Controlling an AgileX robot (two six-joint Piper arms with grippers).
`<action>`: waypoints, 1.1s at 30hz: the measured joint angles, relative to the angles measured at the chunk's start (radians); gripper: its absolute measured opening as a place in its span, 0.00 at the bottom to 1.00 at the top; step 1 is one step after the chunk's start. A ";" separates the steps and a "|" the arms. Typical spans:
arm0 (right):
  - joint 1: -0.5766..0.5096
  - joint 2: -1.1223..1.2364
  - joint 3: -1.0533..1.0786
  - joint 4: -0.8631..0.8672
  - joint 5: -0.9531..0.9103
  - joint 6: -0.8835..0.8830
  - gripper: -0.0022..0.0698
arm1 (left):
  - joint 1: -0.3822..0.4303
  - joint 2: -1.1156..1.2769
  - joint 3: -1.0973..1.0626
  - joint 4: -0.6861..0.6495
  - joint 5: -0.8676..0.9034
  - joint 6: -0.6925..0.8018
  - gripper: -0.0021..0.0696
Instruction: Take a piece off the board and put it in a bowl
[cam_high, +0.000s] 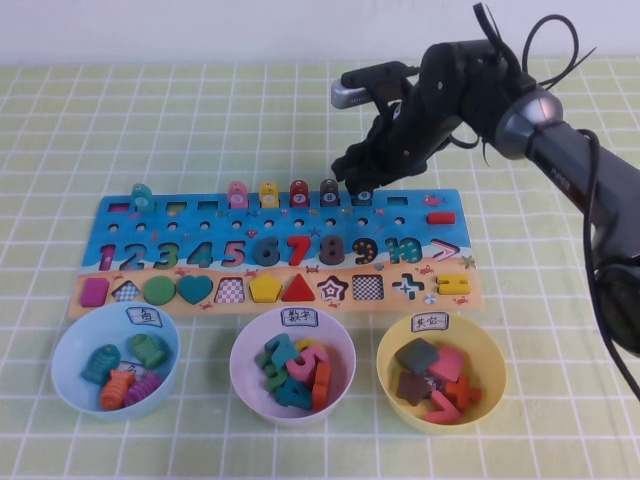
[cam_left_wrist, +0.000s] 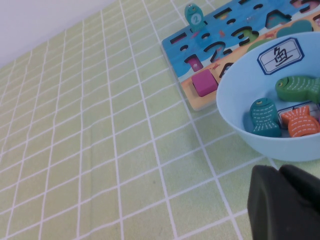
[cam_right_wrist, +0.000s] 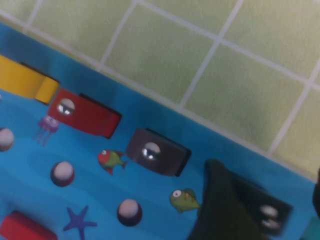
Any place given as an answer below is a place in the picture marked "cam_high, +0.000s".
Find pink number five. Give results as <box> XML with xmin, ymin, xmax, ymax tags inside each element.
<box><xmin>285</xmin><ymin>346</ymin><xmax>331</xmax><ymax>389</ymax></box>

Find pink fish peg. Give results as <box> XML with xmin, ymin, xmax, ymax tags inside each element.
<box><xmin>227</xmin><ymin>181</ymin><xmax>249</xmax><ymax>210</ymax></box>

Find teal fish peg two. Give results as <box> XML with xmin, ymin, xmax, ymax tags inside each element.
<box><xmin>130</xmin><ymin>183</ymin><xmax>154</xmax><ymax>211</ymax></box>

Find red number seven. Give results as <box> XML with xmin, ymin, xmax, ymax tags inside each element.
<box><xmin>285</xmin><ymin>234</ymin><xmax>314</xmax><ymax>267</ymax></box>

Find orange number one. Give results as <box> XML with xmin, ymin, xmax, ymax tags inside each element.
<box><xmin>310</xmin><ymin>362</ymin><xmax>333</xmax><ymax>412</ymax></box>

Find orange plus block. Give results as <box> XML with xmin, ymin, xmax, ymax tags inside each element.
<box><xmin>444</xmin><ymin>373</ymin><xmax>482</xmax><ymax>409</ymax></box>

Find brown star block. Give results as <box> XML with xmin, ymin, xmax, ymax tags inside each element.
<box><xmin>396</xmin><ymin>370</ymin><xmax>434</xmax><ymax>407</ymax></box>

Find dark grey square block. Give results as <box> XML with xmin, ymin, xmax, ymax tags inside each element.
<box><xmin>393</xmin><ymin>338</ymin><xmax>440</xmax><ymax>375</ymax></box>

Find light blue plastic bowl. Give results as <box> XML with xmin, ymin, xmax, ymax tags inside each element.
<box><xmin>50</xmin><ymin>303</ymin><xmax>180</xmax><ymax>422</ymax></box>

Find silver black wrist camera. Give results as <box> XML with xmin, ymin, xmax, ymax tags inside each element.
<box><xmin>329</xmin><ymin>60</ymin><xmax>419</xmax><ymax>109</ymax></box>

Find pink plastic bowl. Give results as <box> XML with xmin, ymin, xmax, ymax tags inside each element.
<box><xmin>229</xmin><ymin>307</ymin><xmax>357</xmax><ymax>429</ymax></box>

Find teal number two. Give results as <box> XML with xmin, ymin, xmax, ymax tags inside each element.
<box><xmin>263</xmin><ymin>333</ymin><xmax>301</xmax><ymax>369</ymax></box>

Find orange wooden fish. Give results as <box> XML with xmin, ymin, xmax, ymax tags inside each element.
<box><xmin>99</xmin><ymin>368</ymin><xmax>136</xmax><ymax>411</ymax></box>

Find yellow plastic bowl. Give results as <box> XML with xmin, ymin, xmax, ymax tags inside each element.
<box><xmin>375</xmin><ymin>313</ymin><xmax>508</xmax><ymax>435</ymax></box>

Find teal heart block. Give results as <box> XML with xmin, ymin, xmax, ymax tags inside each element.
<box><xmin>177</xmin><ymin>275</ymin><xmax>214</xmax><ymax>305</ymax></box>

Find green number three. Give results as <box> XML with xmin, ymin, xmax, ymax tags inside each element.
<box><xmin>256</xmin><ymin>352</ymin><xmax>289</xmax><ymax>394</ymax></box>

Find paper label fish character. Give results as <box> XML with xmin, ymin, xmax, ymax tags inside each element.
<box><xmin>125</xmin><ymin>306</ymin><xmax>164</xmax><ymax>329</ymax></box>

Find purple wooden fish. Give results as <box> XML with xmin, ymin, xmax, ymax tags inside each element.
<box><xmin>123</xmin><ymin>372</ymin><xmax>164</xmax><ymax>407</ymax></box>

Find green wooden fish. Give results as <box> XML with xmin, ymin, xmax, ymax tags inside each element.
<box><xmin>130</xmin><ymin>333</ymin><xmax>167</xmax><ymax>370</ymax></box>

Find teal number four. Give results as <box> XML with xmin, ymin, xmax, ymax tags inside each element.
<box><xmin>274</xmin><ymin>377</ymin><xmax>315</xmax><ymax>411</ymax></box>

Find green grid tablecloth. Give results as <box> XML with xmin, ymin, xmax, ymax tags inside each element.
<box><xmin>0</xmin><ymin>58</ymin><xmax>640</xmax><ymax>480</ymax></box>

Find brown number eight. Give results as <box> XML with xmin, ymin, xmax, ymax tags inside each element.
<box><xmin>319</xmin><ymin>234</ymin><xmax>346</xmax><ymax>266</ymax></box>

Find thin black cable loop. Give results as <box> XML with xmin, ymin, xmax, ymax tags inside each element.
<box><xmin>522</xmin><ymin>13</ymin><xmax>597</xmax><ymax>92</ymax></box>

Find pink trapezoid block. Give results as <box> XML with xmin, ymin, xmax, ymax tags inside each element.
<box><xmin>427</xmin><ymin>346</ymin><xmax>466</xmax><ymax>384</ymax></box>

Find magenta rectangle block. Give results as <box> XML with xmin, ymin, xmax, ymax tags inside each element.
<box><xmin>81</xmin><ymin>277</ymin><xmax>110</xmax><ymax>308</ymax></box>

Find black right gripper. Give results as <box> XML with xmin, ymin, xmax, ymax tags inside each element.
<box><xmin>331</xmin><ymin>82</ymin><xmax>469</xmax><ymax>195</ymax></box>

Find brown fish peg eight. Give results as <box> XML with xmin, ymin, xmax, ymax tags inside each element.
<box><xmin>319</xmin><ymin>178</ymin><xmax>341</xmax><ymax>207</ymax></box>

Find yellow pentagon block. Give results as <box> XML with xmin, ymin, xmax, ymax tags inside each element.
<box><xmin>249</xmin><ymin>273</ymin><xmax>283</xmax><ymax>304</ymax></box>

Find blue wooden puzzle board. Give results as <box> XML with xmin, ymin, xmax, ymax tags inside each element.
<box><xmin>66</xmin><ymin>188</ymin><xmax>485</xmax><ymax>321</ymax></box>

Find red triangle block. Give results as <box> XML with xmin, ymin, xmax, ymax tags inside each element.
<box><xmin>281</xmin><ymin>273</ymin><xmax>317</xmax><ymax>303</ymax></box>

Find red greater-than block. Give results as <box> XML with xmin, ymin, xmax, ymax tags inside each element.
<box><xmin>423</xmin><ymin>390</ymin><xmax>461</xmax><ymax>425</ymax></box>

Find dark blue number six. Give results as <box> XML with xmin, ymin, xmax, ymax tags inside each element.
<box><xmin>254</xmin><ymin>235</ymin><xmax>282</xmax><ymax>267</ymax></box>

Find yellow fish peg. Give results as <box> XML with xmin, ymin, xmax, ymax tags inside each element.
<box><xmin>258</xmin><ymin>180</ymin><xmax>280</xmax><ymax>210</ymax></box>

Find green circle block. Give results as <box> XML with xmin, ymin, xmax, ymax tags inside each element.
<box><xmin>143</xmin><ymin>276</ymin><xmax>177</xmax><ymax>306</ymax></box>

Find yellow equals block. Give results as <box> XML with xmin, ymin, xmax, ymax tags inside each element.
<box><xmin>435</xmin><ymin>273</ymin><xmax>470</xmax><ymax>296</ymax></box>

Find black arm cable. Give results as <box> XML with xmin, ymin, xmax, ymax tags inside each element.
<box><xmin>578</xmin><ymin>127</ymin><xmax>640</xmax><ymax>401</ymax></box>

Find paper label number characters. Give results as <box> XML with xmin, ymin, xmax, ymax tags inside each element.
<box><xmin>281</xmin><ymin>306</ymin><xmax>320</xmax><ymax>329</ymax></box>

